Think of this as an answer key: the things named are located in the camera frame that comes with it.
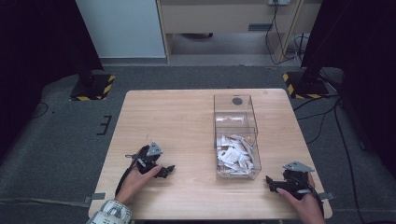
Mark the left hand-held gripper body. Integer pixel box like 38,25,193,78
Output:
125,141,164,175

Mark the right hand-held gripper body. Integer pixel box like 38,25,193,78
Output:
273,161,316,201

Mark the person's left hand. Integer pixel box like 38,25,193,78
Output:
114,164,163,206

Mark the person's right hand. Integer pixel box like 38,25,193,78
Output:
276,172,327,224

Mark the grey tape strip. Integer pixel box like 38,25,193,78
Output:
82,192,107,205
317,191,337,202

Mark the pile of white packets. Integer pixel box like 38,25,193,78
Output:
216,133,257,175

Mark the clear plastic box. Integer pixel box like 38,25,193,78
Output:
213,93,262,181

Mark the black stand base striped edge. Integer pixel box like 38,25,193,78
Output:
69,73,117,103
281,70,332,101

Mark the white panel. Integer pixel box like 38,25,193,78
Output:
75,0,166,60

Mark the black curtain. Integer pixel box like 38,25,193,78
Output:
300,0,396,180
0,0,105,162

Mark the light wooden desk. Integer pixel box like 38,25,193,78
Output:
155,0,323,65

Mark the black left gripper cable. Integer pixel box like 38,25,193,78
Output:
114,152,142,198

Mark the long black floor cable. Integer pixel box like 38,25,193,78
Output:
333,104,363,224

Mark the black looped floor cable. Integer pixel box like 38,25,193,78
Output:
292,94,341,146

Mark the thin black floor cable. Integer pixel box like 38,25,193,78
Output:
30,102,50,120

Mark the black cable under desk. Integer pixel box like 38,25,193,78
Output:
264,0,306,67

